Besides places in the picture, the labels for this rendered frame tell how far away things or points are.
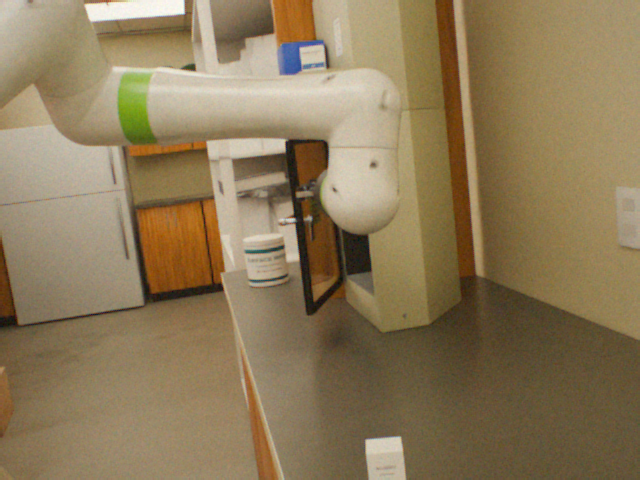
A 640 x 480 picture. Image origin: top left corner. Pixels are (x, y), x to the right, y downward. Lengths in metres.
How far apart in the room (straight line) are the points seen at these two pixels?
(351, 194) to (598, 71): 0.65
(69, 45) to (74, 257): 5.43
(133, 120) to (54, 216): 5.35
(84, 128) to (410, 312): 0.78
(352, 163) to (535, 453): 0.45
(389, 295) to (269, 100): 0.62
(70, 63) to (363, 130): 0.41
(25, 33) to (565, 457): 0.86
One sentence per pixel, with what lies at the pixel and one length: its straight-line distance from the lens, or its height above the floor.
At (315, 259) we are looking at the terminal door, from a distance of 1.46.
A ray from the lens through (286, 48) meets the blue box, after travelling 1.53.
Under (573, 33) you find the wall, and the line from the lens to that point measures 1.43.
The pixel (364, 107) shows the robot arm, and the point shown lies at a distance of 0.88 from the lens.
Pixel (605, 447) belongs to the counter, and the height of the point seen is 0.94.
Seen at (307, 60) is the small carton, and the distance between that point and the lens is 1.42.
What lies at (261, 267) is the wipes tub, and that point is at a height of 1.00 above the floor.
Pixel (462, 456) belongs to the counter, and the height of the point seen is 0.94.
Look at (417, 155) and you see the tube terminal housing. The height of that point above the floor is 1.31.
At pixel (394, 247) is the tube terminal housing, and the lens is 1.38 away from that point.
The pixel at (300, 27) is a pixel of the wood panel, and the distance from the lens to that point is 1.72.
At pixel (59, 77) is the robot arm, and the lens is 0.97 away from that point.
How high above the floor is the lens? 1.37
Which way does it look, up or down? 9 degrees down
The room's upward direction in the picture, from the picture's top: 7 degrees counter-clockwise
